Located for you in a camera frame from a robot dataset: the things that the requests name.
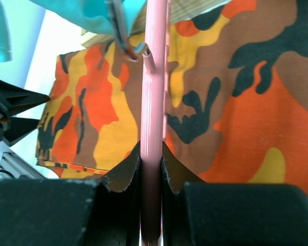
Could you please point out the wooden clothes rack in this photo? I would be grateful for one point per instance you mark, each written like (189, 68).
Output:
(159, 14)

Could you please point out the pink plastic hanger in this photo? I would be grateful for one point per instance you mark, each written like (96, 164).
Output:
(152, 138)

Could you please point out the aluminium front rail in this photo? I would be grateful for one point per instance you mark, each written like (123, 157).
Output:
(13, 167)

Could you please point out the teal t-shirt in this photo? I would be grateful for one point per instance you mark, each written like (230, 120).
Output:
(89, 15)

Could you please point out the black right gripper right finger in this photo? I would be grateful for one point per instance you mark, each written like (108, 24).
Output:
(175, 221)

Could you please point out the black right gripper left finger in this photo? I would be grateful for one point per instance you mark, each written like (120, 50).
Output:
(115, 214)

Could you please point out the blue wire hanger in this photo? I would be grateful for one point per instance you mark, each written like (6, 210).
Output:
(118, 21)

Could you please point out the orange camouflage trousers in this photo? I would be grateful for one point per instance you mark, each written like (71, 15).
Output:
(236, 107)

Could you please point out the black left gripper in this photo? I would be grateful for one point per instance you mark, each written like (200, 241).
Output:
(14, 100)

